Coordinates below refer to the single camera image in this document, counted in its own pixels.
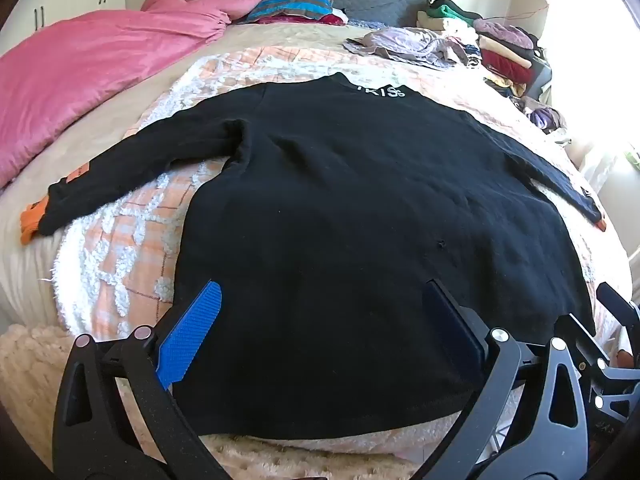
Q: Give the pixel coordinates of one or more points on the fluffy cream blanket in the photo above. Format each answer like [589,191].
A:
[30,385]

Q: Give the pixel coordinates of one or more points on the orange and white chenille blanket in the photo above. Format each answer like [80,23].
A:
[125,240]

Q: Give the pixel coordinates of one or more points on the pink duvet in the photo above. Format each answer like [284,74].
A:
[90,70]

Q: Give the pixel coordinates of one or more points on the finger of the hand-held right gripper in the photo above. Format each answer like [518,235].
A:
[617,305]
[582,337]

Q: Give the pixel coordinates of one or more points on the pile of assorted clothes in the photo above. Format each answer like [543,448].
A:
[505,50]

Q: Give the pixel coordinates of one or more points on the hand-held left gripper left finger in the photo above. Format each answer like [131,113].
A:
[192,330]

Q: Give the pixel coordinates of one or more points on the striped folded cloth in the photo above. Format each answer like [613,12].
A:
[295,7]

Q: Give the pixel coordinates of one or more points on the white curtain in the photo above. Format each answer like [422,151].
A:
[590,60]

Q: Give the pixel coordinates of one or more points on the beige bed sheet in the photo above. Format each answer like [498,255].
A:
[125,127]

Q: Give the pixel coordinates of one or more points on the black sweater with orange cuffs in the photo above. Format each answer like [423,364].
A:
[350,210]

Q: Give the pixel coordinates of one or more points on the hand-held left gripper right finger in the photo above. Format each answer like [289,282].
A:
[452,332]

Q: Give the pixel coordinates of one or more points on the lilac crumpled garment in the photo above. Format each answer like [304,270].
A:
[410,42]

